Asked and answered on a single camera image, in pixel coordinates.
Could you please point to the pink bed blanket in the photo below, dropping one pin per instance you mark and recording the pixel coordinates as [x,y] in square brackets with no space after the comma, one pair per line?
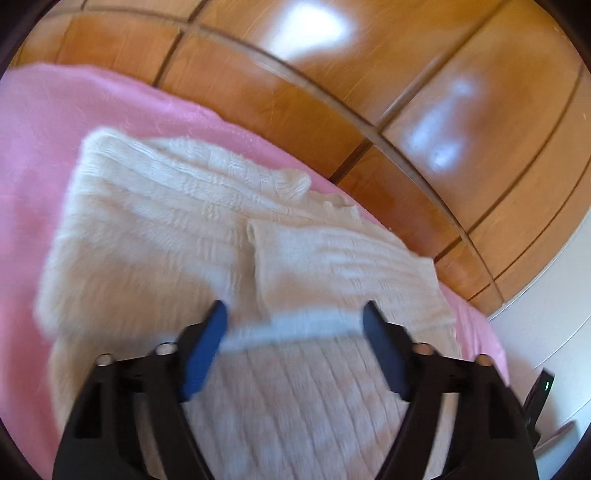
[32,138]

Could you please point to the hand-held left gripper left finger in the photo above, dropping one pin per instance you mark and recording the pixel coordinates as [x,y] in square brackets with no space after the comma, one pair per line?
[205,350]

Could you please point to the cream knitted sweater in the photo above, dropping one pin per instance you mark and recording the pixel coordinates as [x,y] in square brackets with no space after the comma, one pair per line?
[184,230]

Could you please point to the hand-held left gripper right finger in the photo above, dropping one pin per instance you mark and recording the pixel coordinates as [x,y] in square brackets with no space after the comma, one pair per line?
[381,348]

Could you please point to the glossy wooden wardrobe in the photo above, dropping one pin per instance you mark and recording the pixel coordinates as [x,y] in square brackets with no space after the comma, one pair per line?
[415,115]

